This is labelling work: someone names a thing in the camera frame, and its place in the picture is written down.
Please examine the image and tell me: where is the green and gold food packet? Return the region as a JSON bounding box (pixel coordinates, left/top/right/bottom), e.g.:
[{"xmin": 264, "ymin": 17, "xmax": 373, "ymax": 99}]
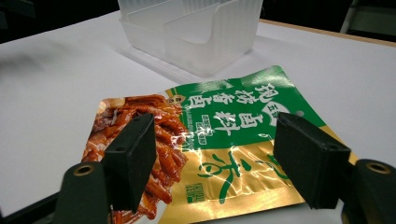
[{"xmin": 79, "ymin": 64, "xmax": 360, "ymax": 224}]

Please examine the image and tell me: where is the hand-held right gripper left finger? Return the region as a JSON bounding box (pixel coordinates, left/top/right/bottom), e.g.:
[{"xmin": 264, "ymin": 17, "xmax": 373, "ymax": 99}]
[{"xmin": 100, "ymin": 113, "xmax": 158, "ymax": 215}]

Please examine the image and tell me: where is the translucent white plastic container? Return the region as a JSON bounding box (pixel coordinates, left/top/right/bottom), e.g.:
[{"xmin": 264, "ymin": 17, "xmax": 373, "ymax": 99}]
[{"xmin": 117, "ymin": 0, "xmax": 264, "ymax": 78}]

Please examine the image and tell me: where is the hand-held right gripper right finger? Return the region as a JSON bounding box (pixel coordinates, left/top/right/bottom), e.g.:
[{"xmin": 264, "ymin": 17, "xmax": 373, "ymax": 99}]
[{"xmin": 272, "ymin": 111, "xmax": 353, "ymax": 210}]

